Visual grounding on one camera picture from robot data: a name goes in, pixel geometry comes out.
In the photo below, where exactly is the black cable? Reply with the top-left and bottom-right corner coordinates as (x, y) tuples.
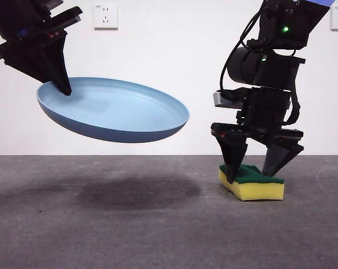
(289, 89), (302, 126)
(219, 5), (266, 98)

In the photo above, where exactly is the blue round plate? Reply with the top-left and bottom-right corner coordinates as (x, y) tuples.
(36, 76), (191, 143)

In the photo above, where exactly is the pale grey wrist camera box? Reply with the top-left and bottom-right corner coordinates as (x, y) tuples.
(212, 90), (247, 109)

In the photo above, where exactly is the yellow sponge with green pad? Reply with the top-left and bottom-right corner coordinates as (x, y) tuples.
(218, 164), (285, 202)

